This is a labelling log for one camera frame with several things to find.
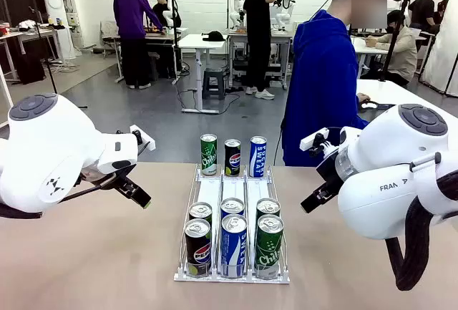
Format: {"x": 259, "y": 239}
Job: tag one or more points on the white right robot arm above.
{"x": 386, "y": 167}

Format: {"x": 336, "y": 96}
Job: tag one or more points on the person in blue hoodie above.
{"x": 318, "y": 84}

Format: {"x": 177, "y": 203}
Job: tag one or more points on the black Pepsi can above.
{"x": 200, "y": 210}
{"x": 232, "y": 159}
{"x": 197, "y": 249}

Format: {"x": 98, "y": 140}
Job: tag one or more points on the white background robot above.
{"x": 236, "y": 5}
{"x": 282, "y": 9}

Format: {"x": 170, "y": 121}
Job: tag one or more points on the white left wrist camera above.
{"x": 148, "y": 142}

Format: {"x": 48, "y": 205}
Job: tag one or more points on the grey workbench with robots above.
{"x": 236, "y": 36}

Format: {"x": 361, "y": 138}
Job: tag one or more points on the black tripod stand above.
{"x": 46, "y": 59}
{"x": 393, "y": 41}

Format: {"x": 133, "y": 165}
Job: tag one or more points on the seated person in beige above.
{"x": 404, "y": 52}

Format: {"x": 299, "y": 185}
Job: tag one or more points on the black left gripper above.
{"x": 125, "y": 180}

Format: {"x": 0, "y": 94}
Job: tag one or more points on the white side table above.
{"x": 400, "y": 91}

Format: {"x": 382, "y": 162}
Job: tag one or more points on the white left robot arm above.
{"x": 53, "y": 152}

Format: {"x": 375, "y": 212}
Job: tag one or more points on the person's left hand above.
{"x": 363, "y": 97}

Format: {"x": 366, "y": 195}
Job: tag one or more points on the white tower air conditioner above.
{"x": 57, "y": 9}

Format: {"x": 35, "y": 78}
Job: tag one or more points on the person in black t-shirt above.
{"x": 257, "y": 27}

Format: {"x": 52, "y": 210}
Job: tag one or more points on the grey plastic stool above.
{"x": 213, "y": 84}

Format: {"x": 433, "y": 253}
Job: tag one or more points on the person in black sweater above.
{"x": 424, "y": 7}

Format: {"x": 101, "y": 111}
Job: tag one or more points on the white standing desk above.
{"x": 200, "y": 43}

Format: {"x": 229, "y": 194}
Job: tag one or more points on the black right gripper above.
{"x": 329, "y": 172}

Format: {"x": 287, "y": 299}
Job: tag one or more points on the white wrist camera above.
{"x": 148, "y": 142}
{"x": 315, "y": 138}

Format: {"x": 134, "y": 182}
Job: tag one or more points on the black cap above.
{"x": 214, "y": 36}

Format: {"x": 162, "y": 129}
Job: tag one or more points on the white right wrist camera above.
{"x": 315, "y": 138}

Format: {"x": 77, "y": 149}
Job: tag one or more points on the white clear can rack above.
{"x": 234, "y": 188}

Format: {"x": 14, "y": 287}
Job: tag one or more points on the blue Pocari Sweat can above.
{"x": 258, "y": 158}
{"x": 232, "y": 206}
{"x": 233, "y": 249}

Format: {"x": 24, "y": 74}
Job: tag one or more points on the person in purple hoodie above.
{"x": 134, "y": 20}

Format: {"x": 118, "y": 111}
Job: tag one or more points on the green Chilsung cider can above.
{"x": 267, "y": 205}
{"x": 268, "y": 252}
{"x": 209, "y": 156}

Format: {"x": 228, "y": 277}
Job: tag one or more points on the black serving tray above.
{"x": 372, "y": 106}

